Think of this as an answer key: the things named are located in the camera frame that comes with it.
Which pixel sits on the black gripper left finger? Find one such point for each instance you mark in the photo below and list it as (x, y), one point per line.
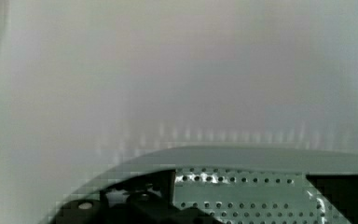
(149, 194)

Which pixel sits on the green plastic strainer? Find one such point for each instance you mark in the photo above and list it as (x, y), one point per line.
(221, 185)

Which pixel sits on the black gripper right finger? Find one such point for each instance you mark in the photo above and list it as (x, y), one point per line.
(341, 191)

